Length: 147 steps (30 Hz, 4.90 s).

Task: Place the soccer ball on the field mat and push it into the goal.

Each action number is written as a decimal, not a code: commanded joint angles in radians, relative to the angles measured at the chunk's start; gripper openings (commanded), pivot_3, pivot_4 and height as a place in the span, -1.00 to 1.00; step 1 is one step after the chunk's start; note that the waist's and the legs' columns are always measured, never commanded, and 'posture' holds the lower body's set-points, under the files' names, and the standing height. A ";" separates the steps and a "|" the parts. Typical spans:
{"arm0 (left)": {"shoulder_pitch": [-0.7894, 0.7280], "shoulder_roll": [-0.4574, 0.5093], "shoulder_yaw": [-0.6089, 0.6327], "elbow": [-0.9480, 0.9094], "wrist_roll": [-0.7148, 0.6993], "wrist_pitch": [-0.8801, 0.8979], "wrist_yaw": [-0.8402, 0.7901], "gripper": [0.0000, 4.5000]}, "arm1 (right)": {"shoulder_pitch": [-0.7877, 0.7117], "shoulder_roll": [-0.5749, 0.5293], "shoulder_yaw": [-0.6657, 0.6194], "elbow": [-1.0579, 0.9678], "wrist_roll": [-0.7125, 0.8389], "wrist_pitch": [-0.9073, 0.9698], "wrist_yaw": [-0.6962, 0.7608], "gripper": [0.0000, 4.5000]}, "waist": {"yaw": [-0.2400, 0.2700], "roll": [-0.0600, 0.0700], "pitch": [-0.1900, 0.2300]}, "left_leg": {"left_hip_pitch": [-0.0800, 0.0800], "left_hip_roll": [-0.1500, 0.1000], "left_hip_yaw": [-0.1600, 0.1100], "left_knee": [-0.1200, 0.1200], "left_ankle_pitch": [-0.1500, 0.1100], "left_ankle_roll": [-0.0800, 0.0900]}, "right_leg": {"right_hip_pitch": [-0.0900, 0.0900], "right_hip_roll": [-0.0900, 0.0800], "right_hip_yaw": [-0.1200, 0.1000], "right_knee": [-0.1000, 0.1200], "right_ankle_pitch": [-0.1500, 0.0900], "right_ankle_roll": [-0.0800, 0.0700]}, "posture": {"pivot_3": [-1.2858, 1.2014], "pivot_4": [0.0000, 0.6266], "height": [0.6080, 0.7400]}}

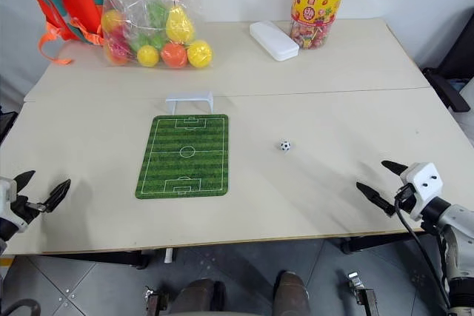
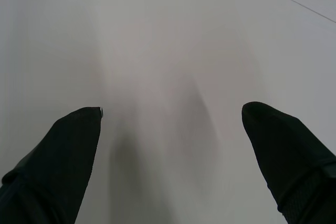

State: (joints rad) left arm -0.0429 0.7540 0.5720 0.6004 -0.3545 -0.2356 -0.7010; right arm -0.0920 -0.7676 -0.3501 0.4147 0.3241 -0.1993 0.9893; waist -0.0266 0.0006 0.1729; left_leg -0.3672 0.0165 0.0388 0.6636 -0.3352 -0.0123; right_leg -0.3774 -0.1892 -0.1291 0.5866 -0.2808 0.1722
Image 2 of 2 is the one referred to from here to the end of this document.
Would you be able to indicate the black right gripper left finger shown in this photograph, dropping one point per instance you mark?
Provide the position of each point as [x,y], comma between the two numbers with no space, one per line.
[55,166]

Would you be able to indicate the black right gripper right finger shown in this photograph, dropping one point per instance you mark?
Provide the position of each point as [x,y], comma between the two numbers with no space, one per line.
[291,155]

